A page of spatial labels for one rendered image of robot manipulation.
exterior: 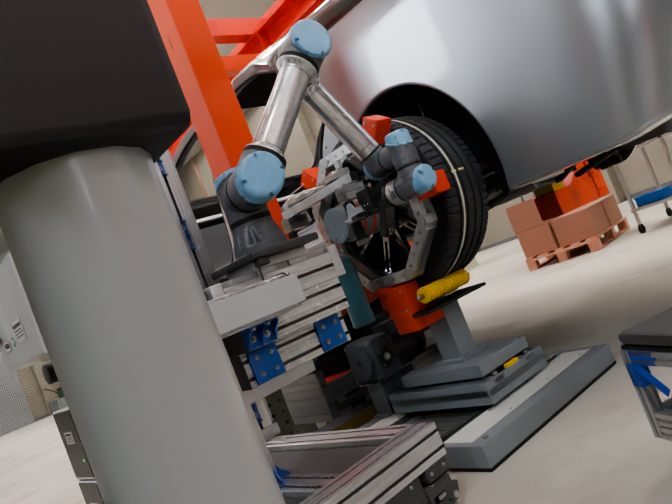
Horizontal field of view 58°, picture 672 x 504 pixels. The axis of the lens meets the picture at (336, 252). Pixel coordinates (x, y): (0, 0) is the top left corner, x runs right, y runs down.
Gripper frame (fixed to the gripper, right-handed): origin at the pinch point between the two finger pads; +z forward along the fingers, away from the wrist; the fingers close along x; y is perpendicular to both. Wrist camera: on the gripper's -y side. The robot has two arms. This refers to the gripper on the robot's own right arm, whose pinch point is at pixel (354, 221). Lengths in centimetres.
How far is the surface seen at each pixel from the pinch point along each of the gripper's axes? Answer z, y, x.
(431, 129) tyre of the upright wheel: -9.4, 21.8, -41.9
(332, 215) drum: 16.3, 5.9, -6.1
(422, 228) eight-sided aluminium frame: -7.5, -10.1, -20.3
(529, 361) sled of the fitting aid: -5, -69, -49
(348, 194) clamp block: -2.5, 8.5, 0.6
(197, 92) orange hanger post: 66, 78, -5
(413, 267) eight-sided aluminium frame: 3.4, -21.3, -20.6
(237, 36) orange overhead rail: 314, 240, -233
